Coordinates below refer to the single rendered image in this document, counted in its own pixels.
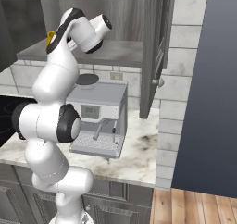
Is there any grey wooden wall cabinet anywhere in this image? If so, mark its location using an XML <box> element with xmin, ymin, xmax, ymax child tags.
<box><xmin>16</xmin><ymin>0</ymin><xmax>146</xmax><ymax>68</ymax></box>

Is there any grey cabinet door with knob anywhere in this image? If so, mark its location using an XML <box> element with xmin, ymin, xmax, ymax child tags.
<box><xmin>139</xmin><ymin>0</ymin><xmax>177</xmax><ymax>120</ymax></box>

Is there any silver espresso coffee machine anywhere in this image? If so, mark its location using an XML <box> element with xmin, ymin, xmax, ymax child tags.
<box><xmin>65</xmin><ymin>73</ymin><xmax>130</xmax><ymax>160</ymax></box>

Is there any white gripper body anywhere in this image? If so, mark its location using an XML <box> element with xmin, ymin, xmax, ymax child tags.
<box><xmin>67</xmin><ymin>36</ymin><xmax>78</xmax><ymax>52</ymax></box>

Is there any dark blue-grey tall fridge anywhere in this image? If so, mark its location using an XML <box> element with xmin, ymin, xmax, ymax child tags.
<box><xmin>170</xmin><ymin>0</ymin><xmax>237</xmax><ymax>200</ymax></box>

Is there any black hob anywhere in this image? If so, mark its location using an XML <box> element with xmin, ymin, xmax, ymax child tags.
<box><xmin>0</xmin><ymin>94</ymin><xmax>38</xmax><ymax>148</ymax></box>

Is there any round silver door knob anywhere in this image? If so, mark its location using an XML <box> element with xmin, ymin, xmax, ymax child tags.
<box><xmin>152</xmin><ymin>77</ymin><xmax>166</xmax><ymax>88</ymax></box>

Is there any yellow mug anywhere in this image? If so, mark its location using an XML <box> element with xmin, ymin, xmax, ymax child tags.
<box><xmin>45</xmin><ymin>31</ymin><xmax>56</xmax><ymax>49</ymax></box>

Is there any dark grey cabinet door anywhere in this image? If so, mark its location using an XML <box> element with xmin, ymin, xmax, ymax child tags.
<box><xmin>0</xmin><ymin>0</ymin><xmax>19</xmax><ymax>73</ymax></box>

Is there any grey base cupboard door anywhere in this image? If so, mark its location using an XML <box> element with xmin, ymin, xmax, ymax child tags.
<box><xmin>19</xmin><ymin>183</ymin><xmax>63</xmax><ymax>224</ymax></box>
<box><xmin>81</xmin><ymin>193</ymin><xmax>153</xmax><ymax>224</ymax></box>

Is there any grey drawer front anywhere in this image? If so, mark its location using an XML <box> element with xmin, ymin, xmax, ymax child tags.
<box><xmin>92</xmin><ymin>179</ymin><xmax>155</xmax><ymax>207</ymax></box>

